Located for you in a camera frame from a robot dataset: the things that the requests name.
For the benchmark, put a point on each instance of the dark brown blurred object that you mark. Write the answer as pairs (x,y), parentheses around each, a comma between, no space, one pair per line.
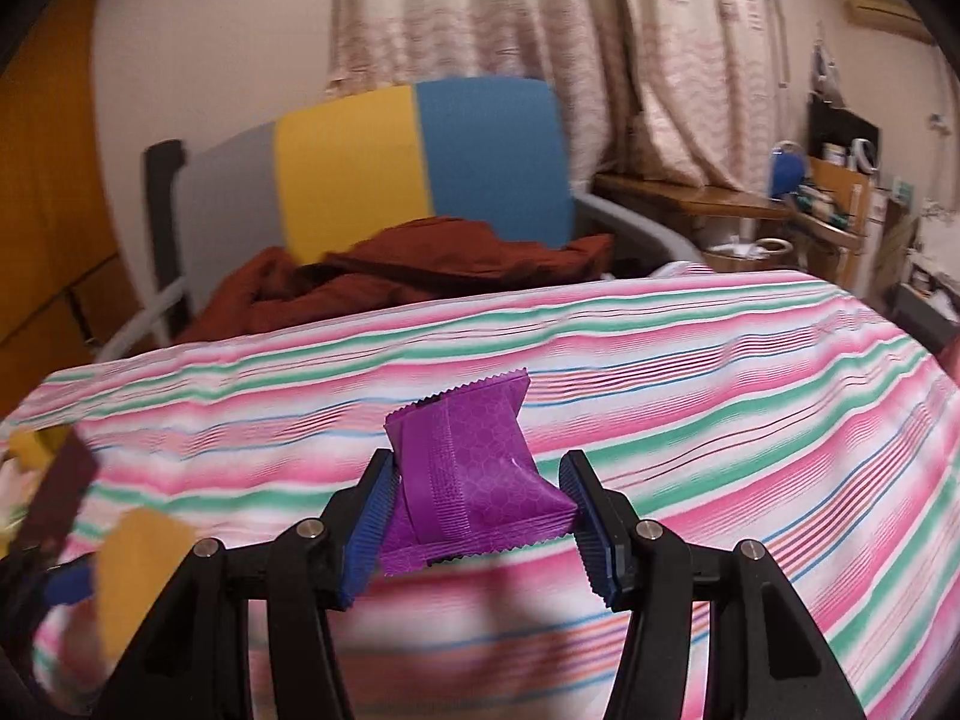
(60,487)

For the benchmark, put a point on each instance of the yellow sponge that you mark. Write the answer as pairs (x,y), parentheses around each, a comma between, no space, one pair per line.
(30,448)
(139,577)

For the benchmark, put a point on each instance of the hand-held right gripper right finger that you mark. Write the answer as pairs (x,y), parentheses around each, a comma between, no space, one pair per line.
(596,540)

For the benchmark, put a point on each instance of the grey yellow blue chair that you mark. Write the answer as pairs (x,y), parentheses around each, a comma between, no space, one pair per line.
(345,157)

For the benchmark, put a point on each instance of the black monitor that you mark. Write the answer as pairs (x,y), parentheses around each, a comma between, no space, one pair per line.
(836,124)

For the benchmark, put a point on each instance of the purple snack packet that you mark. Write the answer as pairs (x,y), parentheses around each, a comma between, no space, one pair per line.
(480,465)

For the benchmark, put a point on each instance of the rust brown jacket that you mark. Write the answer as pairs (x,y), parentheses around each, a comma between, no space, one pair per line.
(390,270)

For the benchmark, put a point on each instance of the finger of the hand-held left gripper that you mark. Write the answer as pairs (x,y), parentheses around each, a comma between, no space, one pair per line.
(69,585)

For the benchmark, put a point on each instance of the pink green striped bedsheet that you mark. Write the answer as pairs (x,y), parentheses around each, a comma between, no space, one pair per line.
(712,390)

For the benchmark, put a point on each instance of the wooden desk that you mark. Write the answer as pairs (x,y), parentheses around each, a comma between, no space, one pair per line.
(675,199)

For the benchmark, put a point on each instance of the beige air conditioner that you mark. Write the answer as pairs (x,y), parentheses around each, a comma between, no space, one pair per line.
(889,13)

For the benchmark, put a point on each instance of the light wooden cabinet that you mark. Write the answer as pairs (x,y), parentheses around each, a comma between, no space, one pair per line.
(847,240)

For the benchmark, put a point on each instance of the black rolled mat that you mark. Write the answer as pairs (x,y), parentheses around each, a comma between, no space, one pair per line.
(163,187)

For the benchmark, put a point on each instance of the woven basket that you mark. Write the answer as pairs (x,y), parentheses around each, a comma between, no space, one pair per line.
(750,255)

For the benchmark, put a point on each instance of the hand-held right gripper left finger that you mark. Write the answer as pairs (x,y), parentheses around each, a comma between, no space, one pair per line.
(367,532)

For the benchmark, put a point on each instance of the dark red blanket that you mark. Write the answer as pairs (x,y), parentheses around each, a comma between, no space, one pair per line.
(951,360)

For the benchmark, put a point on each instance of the white round fan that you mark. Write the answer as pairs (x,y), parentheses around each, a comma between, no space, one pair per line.
(864,154)

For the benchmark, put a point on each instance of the wooden wardrobe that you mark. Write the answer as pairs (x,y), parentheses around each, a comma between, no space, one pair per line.
(45,165)

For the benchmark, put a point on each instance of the beige patterned curtain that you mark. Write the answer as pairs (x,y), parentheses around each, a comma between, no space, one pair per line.
(525,7)

